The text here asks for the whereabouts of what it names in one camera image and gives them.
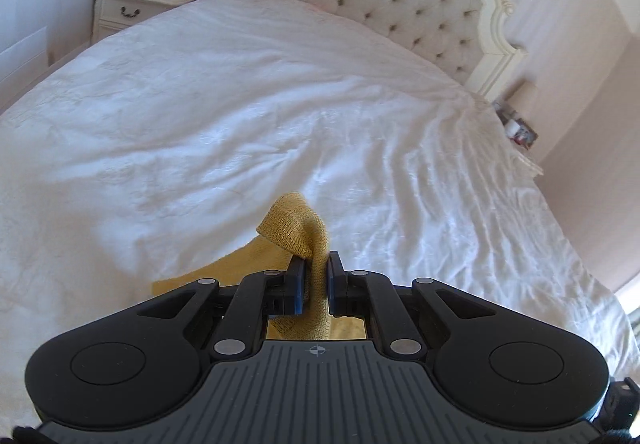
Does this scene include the yellow knit sweater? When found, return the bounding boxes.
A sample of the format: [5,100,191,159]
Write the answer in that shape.
[151,193,366,340]

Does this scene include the white bedside table right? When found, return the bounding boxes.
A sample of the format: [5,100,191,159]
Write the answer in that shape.
[512,143,544,178]

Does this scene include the white floral bedspread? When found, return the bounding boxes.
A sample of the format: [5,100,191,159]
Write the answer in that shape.
[1,0,639,428]

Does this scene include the white bedside table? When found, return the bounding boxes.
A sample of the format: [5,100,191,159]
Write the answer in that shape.
[90,0,194,45]
[512,143,544,178]

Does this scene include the table lamp right side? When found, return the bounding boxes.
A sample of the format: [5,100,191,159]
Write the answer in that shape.
[506,81,539,120]

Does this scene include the white bedside table left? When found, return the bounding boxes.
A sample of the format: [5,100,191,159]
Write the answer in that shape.
[90,0,194,45]

